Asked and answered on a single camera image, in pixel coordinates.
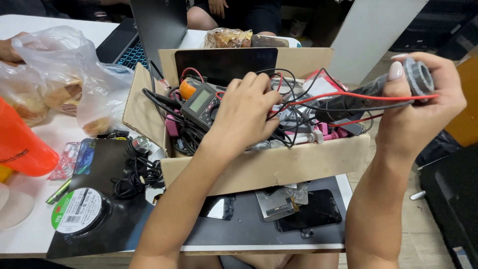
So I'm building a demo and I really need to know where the person's left hand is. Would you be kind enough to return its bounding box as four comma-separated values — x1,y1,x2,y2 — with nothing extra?
203,72,284,158

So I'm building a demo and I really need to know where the yellow cabinet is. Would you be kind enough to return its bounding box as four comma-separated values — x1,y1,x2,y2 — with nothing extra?
444,55,478,148

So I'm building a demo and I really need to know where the round metal push button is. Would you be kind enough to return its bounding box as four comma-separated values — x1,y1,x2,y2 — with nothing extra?
130,136,152,154

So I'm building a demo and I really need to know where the black fabric case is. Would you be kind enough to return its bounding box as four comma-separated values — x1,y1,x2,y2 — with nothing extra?
418,145,478,269

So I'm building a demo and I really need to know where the cracked phone screen glass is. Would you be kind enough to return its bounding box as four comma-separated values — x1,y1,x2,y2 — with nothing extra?
198,194,237,221

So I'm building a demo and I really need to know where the orange plastic tool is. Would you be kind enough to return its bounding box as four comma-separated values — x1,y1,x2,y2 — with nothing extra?
179,78,203,100

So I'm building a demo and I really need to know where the silver pill blister pack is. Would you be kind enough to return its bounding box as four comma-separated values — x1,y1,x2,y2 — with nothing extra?
48,141,81,181

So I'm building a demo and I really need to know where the black laptop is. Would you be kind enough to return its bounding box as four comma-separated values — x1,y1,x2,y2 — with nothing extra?
96,0,188,72

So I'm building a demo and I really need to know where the green pen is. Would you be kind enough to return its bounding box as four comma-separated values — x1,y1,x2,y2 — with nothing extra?
46,178,72,205

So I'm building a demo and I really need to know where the black plastic bag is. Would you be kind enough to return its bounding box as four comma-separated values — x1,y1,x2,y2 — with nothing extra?
415,130,462,167

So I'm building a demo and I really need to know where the grey display panel with ribbon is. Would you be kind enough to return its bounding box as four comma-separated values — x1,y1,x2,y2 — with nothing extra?
255,185,300,223

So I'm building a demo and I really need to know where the black tape roll with label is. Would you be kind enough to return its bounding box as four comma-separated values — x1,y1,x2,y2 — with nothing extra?
51,187,112,237

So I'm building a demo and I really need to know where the pink plastic part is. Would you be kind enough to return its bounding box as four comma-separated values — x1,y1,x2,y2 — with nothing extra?
165,114,182,137

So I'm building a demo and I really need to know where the grey threaded plastic fitting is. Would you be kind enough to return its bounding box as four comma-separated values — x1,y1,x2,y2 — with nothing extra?
403,57,436,103

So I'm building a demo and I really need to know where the coiled black cable bundle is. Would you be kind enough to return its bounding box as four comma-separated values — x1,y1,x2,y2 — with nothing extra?
111,137,166,200

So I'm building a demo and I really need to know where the black desk mat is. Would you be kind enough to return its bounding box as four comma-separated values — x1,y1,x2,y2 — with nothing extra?
46,138,347,259

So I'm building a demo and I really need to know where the open cardboard box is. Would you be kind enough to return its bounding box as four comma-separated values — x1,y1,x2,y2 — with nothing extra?
122,47,371,197

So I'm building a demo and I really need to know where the pink and white screw clamp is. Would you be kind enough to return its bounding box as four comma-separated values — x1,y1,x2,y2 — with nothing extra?
285,123,350,147

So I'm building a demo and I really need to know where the grey plug adapter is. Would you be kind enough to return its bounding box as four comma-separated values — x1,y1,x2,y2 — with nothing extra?
329,118,365,137

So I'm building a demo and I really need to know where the clear plastic lid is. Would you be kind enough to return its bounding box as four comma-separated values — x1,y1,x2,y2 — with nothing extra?
0,183,36,229

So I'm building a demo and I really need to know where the black flat screen panel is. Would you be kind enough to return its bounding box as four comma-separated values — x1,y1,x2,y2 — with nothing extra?
174,47,279,87

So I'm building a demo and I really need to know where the blue green foil packet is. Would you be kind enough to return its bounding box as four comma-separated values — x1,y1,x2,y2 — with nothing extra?
73,138,97,176

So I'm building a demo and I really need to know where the black phone screen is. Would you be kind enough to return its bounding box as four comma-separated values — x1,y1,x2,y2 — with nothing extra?
275,189,343,233

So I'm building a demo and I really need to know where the small clear plastic pouch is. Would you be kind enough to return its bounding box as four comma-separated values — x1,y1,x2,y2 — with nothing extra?
284,182,310,205

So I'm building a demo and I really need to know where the red and white packet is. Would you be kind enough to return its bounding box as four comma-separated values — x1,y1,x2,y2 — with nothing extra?
302,69,350,98

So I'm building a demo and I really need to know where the clear plastic bag of bread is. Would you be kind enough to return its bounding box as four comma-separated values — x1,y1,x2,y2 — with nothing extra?
0,25,135,137

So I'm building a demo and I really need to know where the black tool in clear plastic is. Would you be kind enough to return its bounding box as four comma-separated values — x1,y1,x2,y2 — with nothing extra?
315,74,391,124

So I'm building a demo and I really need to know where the long red test lead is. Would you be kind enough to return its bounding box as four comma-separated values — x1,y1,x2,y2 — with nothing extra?
269,91,440,113

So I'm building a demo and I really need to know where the black digital multimeter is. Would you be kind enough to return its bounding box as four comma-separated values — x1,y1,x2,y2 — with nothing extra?
180,82,226,132

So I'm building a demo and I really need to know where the long black test lead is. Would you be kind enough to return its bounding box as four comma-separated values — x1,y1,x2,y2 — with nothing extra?
299,99,416,113

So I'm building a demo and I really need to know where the short red wire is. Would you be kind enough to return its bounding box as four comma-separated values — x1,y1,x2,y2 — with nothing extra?
328,113,384,128

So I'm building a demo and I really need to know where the orange plastic tumbler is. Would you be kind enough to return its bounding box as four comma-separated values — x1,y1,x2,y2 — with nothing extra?
0,96,60,178

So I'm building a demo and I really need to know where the wrapped pastry bag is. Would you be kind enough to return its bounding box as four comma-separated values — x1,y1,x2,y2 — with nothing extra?
203,28,290,49

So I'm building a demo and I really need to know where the person's right hand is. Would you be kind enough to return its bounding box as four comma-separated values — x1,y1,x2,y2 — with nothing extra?
375,52,468,160

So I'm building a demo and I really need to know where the white board panel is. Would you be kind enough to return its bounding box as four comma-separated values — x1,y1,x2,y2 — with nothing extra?
328,0,429,85

